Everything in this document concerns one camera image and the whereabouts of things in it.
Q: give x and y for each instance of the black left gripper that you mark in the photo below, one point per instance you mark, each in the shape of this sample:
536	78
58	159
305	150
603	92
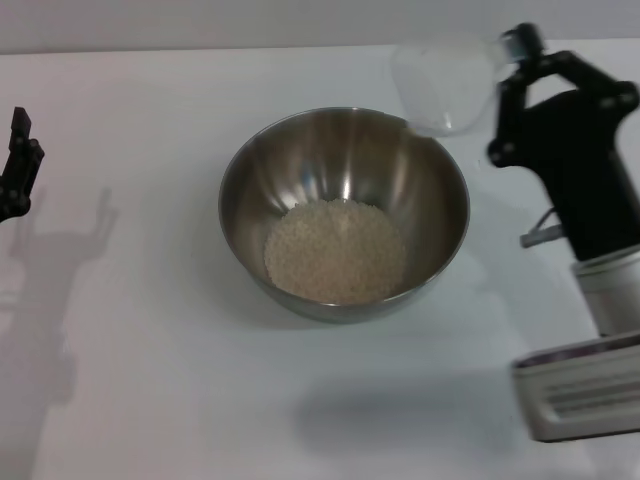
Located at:
10	200

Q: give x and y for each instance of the clear plastic measuring cup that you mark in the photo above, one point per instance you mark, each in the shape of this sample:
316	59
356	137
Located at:
440	85

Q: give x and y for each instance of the white rice grains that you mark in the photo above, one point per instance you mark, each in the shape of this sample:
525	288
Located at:
335	250

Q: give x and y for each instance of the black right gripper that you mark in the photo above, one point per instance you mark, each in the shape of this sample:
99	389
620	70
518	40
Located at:
585	165

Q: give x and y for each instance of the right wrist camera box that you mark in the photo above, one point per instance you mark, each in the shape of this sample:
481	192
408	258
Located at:
585	390

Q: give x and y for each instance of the stainless steel mixing bowl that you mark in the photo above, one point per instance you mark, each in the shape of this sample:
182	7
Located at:
310	165

